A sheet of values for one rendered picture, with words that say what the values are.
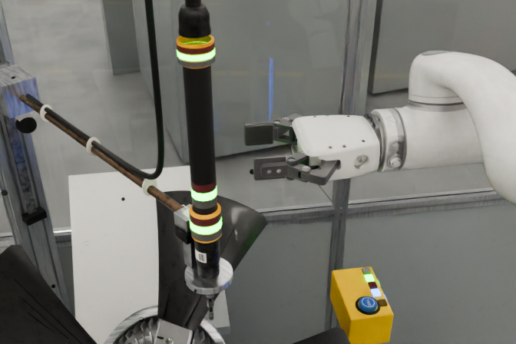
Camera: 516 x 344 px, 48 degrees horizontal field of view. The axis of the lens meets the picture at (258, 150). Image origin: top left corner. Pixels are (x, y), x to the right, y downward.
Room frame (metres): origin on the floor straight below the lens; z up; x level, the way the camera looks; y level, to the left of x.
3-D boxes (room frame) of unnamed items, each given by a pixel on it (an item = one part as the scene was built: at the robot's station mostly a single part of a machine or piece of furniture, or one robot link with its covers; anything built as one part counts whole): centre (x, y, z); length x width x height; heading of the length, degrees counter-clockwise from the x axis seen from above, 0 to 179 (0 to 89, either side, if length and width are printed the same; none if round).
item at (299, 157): (0.62, -0.06, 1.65); 0.05 x 0.05 x 0.03; 1
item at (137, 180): (0.85, 0.28, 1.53); 0.54 x 0.01 x 0.01; 44
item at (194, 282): (0.64, 0.08, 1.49); 0.09 x 0.07 x 0.10; 44
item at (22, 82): (1.09, 0.51, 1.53); 0.10 x 0.07 x 0.08; 44
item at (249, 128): (0.71, -0.01, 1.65); 0.07 x 0.03 x 0.03; 99
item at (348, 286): (0.98, -0.24, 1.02); 0.16 x 0.10 x 0.11; 9
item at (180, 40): (0.63, 0.07, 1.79); 0.04 x 0.04 x 0.03
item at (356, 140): (0.66, -0.11, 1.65); 0.11 x 0.10 x 0.07; 99
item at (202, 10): (0.63, 0.07, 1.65); 0.04 x 0.04 x 0.46
